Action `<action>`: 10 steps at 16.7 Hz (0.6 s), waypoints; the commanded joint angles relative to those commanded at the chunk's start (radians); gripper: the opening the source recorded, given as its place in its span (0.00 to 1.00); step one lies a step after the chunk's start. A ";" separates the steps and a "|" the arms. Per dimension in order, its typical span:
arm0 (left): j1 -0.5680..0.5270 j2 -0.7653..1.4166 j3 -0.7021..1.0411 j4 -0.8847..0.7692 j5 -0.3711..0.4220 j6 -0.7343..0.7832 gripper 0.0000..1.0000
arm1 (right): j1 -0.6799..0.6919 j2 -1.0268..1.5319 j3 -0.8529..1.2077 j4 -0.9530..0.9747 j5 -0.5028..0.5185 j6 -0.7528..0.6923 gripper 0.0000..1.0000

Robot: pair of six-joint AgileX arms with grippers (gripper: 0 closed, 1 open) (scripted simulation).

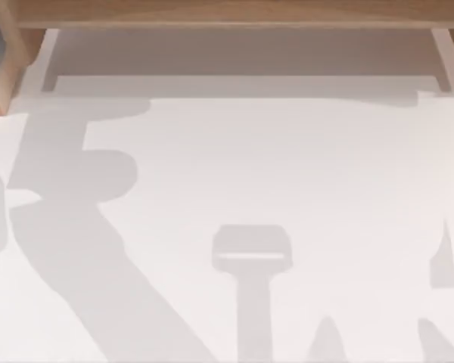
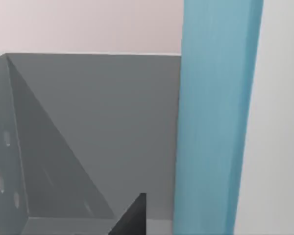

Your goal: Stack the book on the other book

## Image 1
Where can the wooden drawer with grey inside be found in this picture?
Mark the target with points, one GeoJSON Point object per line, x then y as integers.
{"type": "Point", "coordinates": [11, 56]}

